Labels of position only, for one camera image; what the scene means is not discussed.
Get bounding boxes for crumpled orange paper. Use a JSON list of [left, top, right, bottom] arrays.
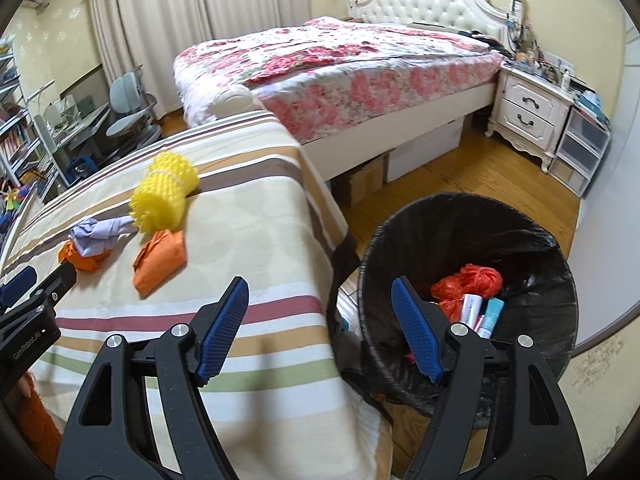
[[58, 240, 112, 273]]

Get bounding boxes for blue plastic crate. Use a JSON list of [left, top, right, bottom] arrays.
[[67, 155, 103, 183]]

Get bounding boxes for colourful toys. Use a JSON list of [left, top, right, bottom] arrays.
[[0, 187, 31, 221]]

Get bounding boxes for bookshelf with books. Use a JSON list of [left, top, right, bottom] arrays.
[[0, 35, 66, 196]]

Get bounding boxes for blue box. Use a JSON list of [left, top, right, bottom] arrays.
[[575, 90, 608, 116]]

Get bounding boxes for teal tube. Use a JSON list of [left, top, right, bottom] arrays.
[[477, 297, 506, 338]]

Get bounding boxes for white nightstand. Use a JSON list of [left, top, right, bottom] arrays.
[[486, 65, 573, 173]]

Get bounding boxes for beige curtain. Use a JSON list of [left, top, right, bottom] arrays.
[[85, 0, 313, 121]]

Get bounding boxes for white tube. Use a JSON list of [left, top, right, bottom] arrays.
[[457, 294, 483, 328]]

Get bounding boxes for plastic drawer unit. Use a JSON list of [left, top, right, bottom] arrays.
[[547, 107, 612, 198]]

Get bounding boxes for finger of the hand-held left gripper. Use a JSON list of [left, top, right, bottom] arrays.
[[0, 266, 40, 308], [0, 260, 78, 328]]

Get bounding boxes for white wardrobe door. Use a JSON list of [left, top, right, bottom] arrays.
[[575, 5, 640, 351]]

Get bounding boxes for grey-blue desk chair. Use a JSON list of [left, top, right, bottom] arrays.
[[109, 72, 153, 121], [102, 102, 163, 153]]

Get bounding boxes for white bed with tufted headboard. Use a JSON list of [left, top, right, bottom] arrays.
[[172, 0, 526, 196]]

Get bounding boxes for purple cloth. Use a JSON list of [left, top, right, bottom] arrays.
[[69, 216, 138, 258]]

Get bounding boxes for black trash bin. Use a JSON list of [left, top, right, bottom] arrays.
[[357, 192, 578, 418]]

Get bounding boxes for striped bed sheet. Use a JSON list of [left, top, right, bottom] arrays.
[[0, 110, 396, 480]]

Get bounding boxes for red plastic bag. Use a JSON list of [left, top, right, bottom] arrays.
[[431, 280, 466, 322]]

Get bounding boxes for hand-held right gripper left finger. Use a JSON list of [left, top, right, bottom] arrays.
[[55, 276, 250, 480]]

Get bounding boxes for group of small bottles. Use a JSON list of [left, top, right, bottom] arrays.
[[502, 0, 576, 86]]

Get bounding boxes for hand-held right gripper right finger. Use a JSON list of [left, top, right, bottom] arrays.
[[391, 276, 588, 480]]

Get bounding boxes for cardboard box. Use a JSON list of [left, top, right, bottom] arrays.
[[332, 155, 390, 207]]

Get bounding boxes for red-orange mesh bag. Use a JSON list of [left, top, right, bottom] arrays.
[[460, 264, 503, 298]]

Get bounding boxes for white storage box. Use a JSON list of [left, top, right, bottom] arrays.
[[385, 119, 463, 183]]

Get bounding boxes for dark cloth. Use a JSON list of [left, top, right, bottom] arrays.
[[457, 30, 501, 50]]

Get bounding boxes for grey desk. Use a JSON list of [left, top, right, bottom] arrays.
[[42, 95, 111, 161]]

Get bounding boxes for orange folded cloth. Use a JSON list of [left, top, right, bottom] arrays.
[[132, 229, 187, 297]]

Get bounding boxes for floral bedspread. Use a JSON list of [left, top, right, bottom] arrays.
[[172, 16, 503, 143]]

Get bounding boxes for yellow spiky foam roll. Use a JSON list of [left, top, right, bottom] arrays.
[[129, 151, 200, 233]]

